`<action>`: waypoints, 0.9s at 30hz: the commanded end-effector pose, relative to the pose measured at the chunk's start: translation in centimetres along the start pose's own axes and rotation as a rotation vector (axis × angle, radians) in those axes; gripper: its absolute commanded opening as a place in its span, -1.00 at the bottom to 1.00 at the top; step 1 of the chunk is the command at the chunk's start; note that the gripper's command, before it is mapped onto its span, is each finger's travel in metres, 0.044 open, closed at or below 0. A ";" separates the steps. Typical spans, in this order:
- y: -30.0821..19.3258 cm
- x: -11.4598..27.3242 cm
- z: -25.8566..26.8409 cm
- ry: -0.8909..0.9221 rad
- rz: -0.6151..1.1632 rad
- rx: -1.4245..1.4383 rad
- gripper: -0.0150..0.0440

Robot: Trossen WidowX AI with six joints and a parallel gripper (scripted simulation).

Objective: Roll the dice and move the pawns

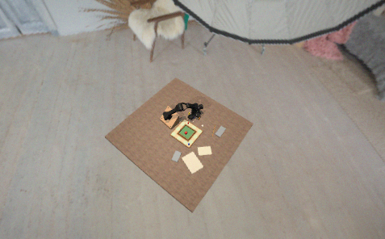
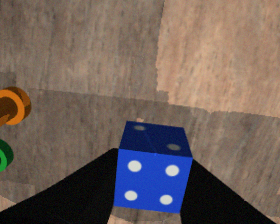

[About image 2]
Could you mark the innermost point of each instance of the orange game pawn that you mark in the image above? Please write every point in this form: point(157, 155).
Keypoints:
point(15, 105)

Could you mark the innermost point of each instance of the blue die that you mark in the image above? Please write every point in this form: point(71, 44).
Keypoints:
point(154, 165)

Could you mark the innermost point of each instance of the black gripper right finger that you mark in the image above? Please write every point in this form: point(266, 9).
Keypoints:
point(209, 201)

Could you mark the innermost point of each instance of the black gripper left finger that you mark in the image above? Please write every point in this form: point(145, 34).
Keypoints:
point(85, 197)

